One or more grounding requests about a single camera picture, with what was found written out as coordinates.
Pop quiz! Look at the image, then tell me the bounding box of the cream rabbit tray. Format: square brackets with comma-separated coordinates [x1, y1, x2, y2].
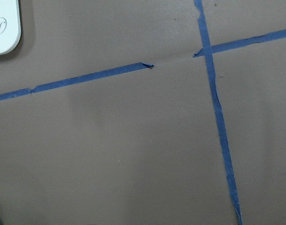
[0, 0, 21, 55]

